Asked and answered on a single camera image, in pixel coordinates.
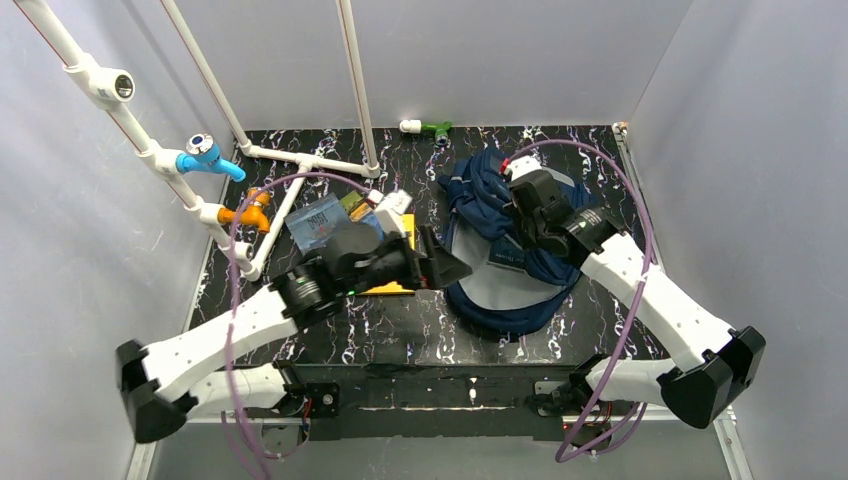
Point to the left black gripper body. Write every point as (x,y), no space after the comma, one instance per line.
(421,261)

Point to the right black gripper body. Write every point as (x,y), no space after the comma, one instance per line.
(530,203)

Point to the yellow notebook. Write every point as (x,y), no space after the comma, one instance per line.
(393,264)

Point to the navy blue backpack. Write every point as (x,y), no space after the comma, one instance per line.
(511,289)

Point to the blue orange paperback book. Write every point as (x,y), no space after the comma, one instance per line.
(356,206)

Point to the dark blue hardcover book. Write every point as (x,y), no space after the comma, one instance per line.
(504,253)

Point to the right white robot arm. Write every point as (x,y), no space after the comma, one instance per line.
(710,363)

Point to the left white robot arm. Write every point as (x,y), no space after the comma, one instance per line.
(164,384)

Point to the green white pipe fitting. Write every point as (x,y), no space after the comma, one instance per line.
(439,131)

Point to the orange plastic tap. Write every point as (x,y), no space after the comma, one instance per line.
(252,216)

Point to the blue plastic tap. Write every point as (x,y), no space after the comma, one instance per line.
(203,154)

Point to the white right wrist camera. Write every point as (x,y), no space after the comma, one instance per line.
(523,166)

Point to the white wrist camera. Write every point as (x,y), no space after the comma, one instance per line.
(523,166)
(389,209)

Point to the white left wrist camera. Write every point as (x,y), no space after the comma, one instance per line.
(389,209)

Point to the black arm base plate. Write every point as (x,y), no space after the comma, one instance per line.
(381,400)

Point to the aluminium rail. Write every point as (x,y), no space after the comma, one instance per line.
(661,448)

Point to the white pvc pipe frame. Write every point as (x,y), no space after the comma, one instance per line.
(77,205)

